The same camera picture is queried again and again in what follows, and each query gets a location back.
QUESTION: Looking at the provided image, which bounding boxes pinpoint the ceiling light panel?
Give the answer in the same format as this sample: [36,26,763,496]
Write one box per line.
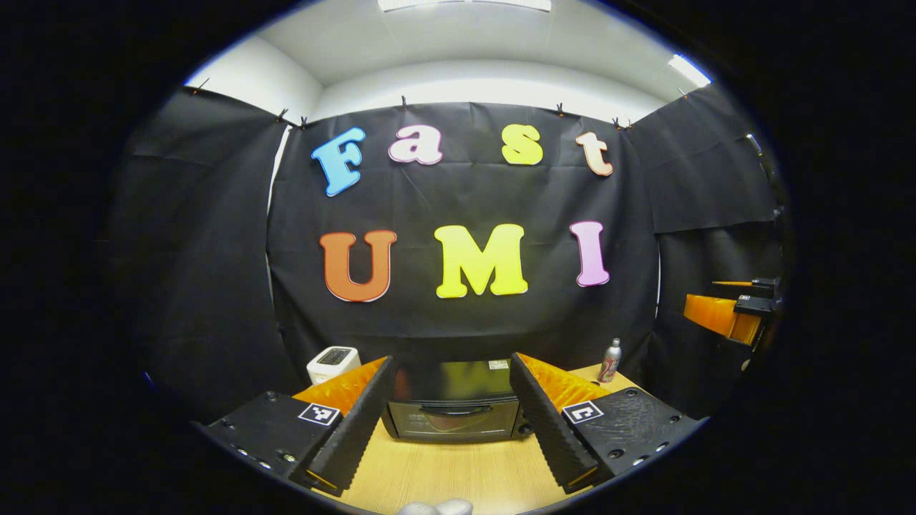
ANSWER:
[378,0,552,12]
[668,54,713,88]

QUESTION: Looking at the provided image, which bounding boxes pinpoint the silver drink bottle pink label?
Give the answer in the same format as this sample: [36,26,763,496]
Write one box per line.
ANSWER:
[598,338,623,383]

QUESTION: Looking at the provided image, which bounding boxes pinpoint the row of black cloth clips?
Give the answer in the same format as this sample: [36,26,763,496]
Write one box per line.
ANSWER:
[187,77,689,133]

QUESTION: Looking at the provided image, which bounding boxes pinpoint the black backdrop cloth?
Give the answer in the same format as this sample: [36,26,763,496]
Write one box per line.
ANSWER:
[100,82,788,423]

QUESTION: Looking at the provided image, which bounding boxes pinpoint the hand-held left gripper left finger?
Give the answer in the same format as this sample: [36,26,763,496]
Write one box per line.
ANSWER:
[203,355,396,499]

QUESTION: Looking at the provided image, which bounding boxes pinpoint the white toaster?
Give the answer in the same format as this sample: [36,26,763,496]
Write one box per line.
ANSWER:
[306,346,361,386]

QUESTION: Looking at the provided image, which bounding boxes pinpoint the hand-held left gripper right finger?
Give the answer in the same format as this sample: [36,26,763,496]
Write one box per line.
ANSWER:
[509,352,708,496]

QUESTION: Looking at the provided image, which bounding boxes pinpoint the black electric oven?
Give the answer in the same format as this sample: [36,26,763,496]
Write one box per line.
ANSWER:
[379,359,536,442]

